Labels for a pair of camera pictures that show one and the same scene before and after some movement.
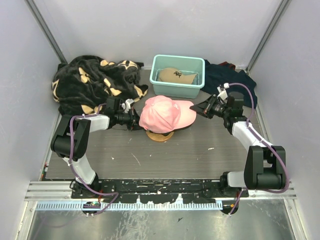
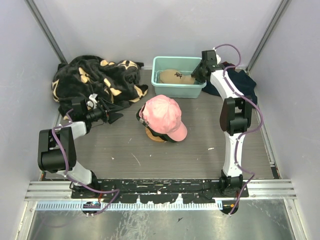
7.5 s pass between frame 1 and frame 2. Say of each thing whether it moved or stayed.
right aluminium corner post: stayed
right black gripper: moved
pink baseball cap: moved
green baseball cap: moved
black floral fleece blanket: stayed
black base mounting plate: stayed
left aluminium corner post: stayed
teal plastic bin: stayed
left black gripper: moved
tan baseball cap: stayed
